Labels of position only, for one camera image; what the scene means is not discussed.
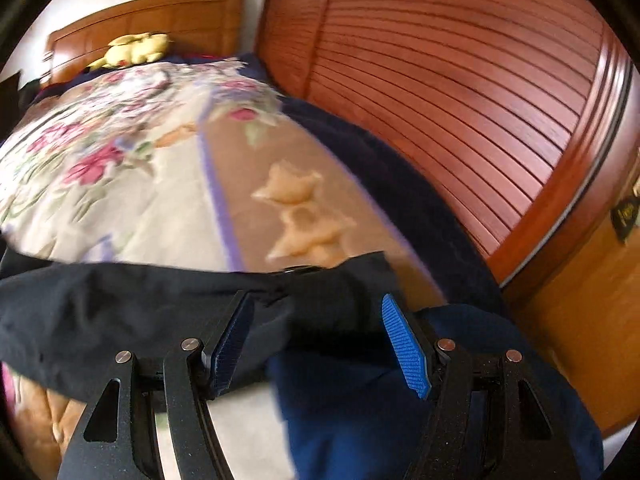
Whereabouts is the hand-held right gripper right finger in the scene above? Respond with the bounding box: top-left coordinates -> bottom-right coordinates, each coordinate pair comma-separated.
381,292 -> 568,480

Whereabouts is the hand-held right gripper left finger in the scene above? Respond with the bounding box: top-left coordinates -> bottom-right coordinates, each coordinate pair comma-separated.
57,290 -> 256,480

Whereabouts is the black garment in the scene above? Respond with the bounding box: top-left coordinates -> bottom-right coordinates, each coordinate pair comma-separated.
0,250 -> 451,413

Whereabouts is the blue cloth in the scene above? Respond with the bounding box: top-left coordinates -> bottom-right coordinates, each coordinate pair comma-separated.
267,302 -> 606,480

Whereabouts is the floral blanket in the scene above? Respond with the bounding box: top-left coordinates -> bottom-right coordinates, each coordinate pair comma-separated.
0,55 -> 451,480

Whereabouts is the wooden door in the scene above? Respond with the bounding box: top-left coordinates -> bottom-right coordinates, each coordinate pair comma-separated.
502,150 -> 640,438

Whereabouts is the black door tag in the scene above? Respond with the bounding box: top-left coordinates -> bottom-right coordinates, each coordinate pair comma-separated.
610,199 -> 640,246

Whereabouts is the wooden louvered wardrobe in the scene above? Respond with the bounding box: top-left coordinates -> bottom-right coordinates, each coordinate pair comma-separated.
255,0 -> 637,286

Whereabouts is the yellow plush toy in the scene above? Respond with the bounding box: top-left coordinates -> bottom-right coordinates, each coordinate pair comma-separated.
89,32 -> 171,71

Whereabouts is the wooden headboard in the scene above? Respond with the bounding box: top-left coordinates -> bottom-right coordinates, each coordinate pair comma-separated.
45,0 -> 251,86

